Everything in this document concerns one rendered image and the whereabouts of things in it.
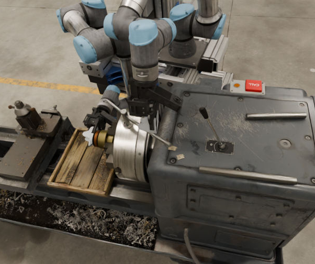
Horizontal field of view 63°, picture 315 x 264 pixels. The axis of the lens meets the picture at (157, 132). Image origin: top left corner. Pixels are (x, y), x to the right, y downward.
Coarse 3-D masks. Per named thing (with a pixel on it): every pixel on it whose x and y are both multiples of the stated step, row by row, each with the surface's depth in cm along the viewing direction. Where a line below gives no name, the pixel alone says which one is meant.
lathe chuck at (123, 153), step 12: (120, 120) 100; (120, 132) 98; (132, 132) 97; (120, 144) 97; (132, 144) 96; (120, 156) 98; (132, 156) 97; (120, 168) 101; (132, 168) 99; (132, 180) 108
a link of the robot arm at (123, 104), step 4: (120, 100) 139; (124, 100) 139; (120, 104) 137; (124, 104) 138; (120, 108) 137; (124, 108) 138; (112, 112) 136; (116, 112) 137; (112, 116) 139; (116, 116) 139
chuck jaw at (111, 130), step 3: (117, 114) 109; (120, 114) 109; (117, 117) 110; (114, 120) 112; (117, 120) 110; (114, 123) 110; (117, 123) 110; (111, 126) 114; (114, 126) 111; (108, 129) 112; (111, 129) 111; (114, 129) 111; (108, 132) 112; (111, 132) 112; (114, 132) 111
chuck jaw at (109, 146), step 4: (108, 144) 111; (112, 144) 110; (104, 148) 110; (108, 148) 109; (112, 148) 109; (108, 152) 107; (108, 156) 106; (108, 160) 104; (112, 160) 104; (108, 164) 104; (112, 164) 104; (112, 168) 105; (116, 168) 102; (120, 172) 104
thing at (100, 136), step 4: (96, 132) 114; (100, 132) 113; (104, 132) 113; (96, 136) 112; (100, 136) 112; (104, 136) 111; (108, 136) 112; (112, 136) 112; (92, 140) 113; (96, 140) 112; (100, 140) 111; (104, 140) 111; (108, 140) 112; (112, 140) 112; (96, 144) 113; (100, 144) 112; (104, 144) 111; (100, 148) 115
